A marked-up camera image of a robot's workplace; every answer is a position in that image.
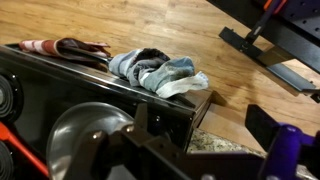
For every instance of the black coil stove burner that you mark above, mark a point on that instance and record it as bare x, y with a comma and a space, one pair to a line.
6, 96
4, 160

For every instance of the black robot mounting stand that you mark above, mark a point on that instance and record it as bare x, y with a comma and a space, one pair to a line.
293, 36

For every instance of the red white striped towel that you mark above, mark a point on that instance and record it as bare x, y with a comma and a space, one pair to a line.
43, 46

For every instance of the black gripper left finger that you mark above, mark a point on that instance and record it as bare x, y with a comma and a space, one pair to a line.
140, 116

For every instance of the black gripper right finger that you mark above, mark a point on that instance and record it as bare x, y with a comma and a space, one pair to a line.
263, 130

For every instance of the stainless steel frying pan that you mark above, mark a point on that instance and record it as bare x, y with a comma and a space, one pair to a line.
76, 123

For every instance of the blue grey striped towel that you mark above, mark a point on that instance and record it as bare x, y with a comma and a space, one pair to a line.
156, 71

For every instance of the black electric stove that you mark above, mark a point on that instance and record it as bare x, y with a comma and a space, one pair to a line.
66, 86

